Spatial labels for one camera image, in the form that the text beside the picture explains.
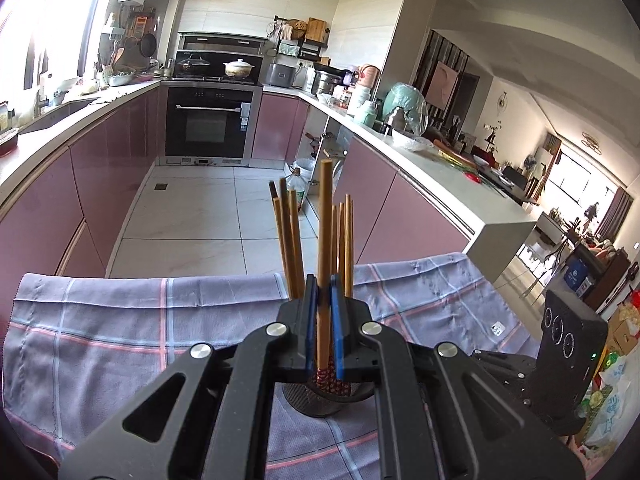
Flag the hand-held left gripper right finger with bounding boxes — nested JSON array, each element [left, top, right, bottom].
[[329, 274, 586, 480]]

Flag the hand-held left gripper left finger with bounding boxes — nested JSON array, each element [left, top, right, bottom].
[[57, 274, 319, 480]]

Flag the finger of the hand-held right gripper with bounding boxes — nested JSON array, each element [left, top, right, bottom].
[[470, 350, 541, 407]]

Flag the black mesh holder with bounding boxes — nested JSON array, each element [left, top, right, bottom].
[[281, 377, 380, 419]]

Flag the bundle of wooden chopsticks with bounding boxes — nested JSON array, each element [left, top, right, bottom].
[[269, 180, 355, 301]]

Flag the single wooden chopstick patterned end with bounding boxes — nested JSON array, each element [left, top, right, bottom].
[[315, 159, 351, 396]]

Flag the white plastic bag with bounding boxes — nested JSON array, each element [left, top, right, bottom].
[[582, 355, 632, 448]]

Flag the blue printed box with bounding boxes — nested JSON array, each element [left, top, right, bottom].
[[564, 258, 593, 293]]

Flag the pink base cabinets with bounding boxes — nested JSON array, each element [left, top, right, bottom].
[[250, 92, 476, 266], [0, 85, 168, 281]]

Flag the plastic water bottle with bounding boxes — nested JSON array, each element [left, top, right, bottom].
[[286, 165, 308, 211]]

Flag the brown curtain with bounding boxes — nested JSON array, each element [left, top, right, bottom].
[[597, 186, 635, 246]]

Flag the blue plaid cloth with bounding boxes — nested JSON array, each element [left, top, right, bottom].
[[2, 252, 543, 480]]

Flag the black built-in oven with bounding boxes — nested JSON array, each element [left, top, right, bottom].
[[162, 85, 261, 166]]

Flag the green jar under plastic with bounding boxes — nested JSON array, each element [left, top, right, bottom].
[[387, 82, 428, 133]]

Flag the steel stock pot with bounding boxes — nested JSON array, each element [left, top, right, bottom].
[[312, 71, 343, 97]]

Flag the silver rice cooker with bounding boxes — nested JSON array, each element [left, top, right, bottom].
[[264, 62, 295, 87]]

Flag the pink kettle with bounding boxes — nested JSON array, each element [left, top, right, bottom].
[[357, 64, 382, 90]]

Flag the white clay pot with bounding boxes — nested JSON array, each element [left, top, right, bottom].
[[223, 59, 256, 80]]

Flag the framed pink painting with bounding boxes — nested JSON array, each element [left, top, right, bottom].
[[430, 60, 460, 111]]

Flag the black cooking pot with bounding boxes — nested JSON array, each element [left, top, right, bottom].
[[177, 55, 212, 78]]

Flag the steel range hood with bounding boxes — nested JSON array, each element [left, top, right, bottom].
[[176, 32, 266, 56]]

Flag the kitchen window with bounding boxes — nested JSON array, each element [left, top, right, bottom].
[[0, 0, 113, 96]]

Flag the black wall shelf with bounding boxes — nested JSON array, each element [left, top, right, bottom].
[[276, 20, 330, 63]]

